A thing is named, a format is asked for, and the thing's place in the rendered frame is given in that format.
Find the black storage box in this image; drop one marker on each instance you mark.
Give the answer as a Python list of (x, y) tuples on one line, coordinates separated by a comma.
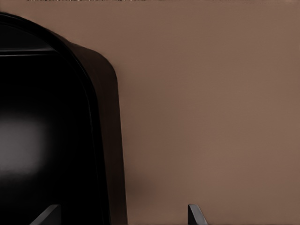
[(42, 117)]

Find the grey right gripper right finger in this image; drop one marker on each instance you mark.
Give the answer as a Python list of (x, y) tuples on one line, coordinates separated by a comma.
[(195, 216)]

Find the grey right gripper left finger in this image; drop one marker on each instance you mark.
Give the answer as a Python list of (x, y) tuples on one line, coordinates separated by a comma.
[(48, 216)]

